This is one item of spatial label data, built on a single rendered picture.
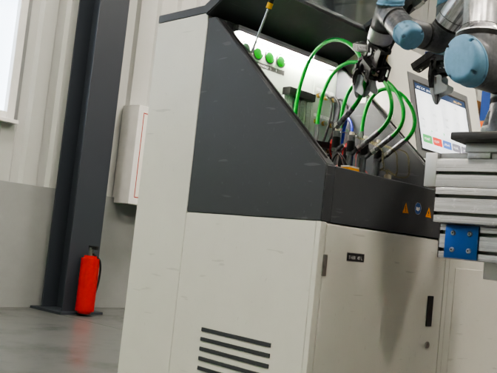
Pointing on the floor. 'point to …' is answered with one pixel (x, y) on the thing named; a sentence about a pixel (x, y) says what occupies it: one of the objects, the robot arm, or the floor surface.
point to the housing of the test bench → (163, 192)
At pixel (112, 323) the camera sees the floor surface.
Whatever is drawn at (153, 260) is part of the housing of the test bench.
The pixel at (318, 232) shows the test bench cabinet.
